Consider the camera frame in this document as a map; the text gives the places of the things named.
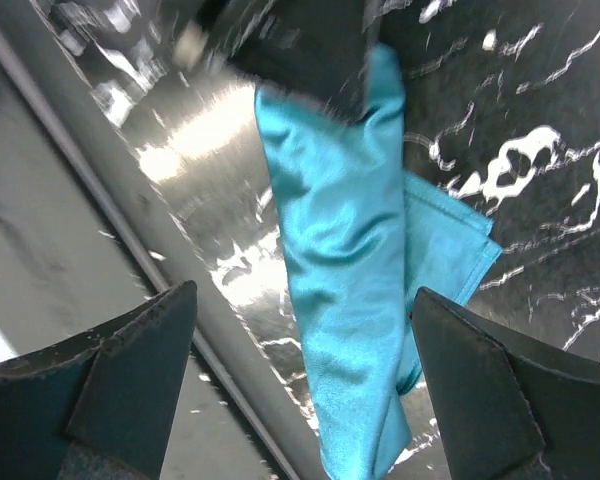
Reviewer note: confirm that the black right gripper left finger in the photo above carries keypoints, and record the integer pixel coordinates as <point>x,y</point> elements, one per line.
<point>100,404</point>

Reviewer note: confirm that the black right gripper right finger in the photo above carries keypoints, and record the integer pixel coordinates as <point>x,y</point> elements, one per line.
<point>508,406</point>

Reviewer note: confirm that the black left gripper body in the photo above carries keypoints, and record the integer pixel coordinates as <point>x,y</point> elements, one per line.
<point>318,51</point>

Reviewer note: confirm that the teal cloth napkin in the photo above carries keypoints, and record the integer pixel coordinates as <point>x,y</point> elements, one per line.
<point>360,236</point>

